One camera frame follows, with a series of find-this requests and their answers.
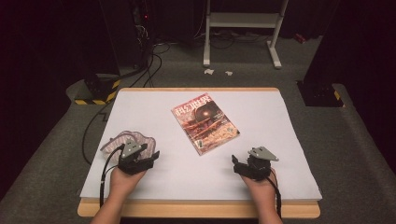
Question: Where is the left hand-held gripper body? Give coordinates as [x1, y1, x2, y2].
[117, 138, 154, 175]

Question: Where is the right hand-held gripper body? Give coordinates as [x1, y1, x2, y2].
[233, 147, 279, 181]

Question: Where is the purple striped towel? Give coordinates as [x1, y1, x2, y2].
[100, 130, 157, 163]

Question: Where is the glossy magazine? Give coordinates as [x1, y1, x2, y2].
[170, 92, 241, 157]

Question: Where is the person's right hand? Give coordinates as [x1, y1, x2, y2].
[241, 170, 278, 204]

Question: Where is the person's left hand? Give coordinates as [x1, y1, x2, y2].
[108, 167, 148, 196]

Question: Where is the white work board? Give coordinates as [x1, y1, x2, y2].
[77, 87, 321, 219]

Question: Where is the black pillar with striped base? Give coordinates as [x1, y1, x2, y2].
[59, 0, 121, 106]
[297, 0, 396, 108]

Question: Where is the dark equipment rack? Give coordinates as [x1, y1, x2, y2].
[130, 0, 157, 69]

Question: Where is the small red object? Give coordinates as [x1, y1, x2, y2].
[293, 32, 307, 45]

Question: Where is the white metal stand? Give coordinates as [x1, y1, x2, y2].
[203, 0, 290, 70]

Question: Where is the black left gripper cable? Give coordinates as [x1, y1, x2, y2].
[98, 143, 126, 208]

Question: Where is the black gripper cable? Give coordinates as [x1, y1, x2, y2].
[268, 169, 283, 219]
[98, 143, 126, 208]

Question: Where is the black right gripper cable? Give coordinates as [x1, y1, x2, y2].
[268, 169, 283, 219]

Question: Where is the black floor cable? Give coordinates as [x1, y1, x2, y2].
[81, 101, 110, 166]

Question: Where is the bundle of black floor cables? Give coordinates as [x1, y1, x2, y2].
[118, 40, 172, 90]

